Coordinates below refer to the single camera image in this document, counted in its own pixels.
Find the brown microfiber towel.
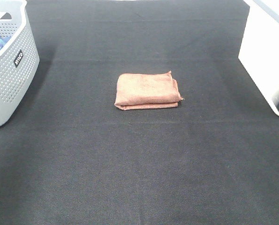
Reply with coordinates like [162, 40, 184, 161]
[114, 71, 183, 111]

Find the dark table cloth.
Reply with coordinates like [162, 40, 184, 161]
[0, 0, 279, 225]

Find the grey perforated laundry basket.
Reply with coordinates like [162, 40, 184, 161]
[0, 0, 39, 126]

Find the white plastic bin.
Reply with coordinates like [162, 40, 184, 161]
[238, 0, 279, 116]

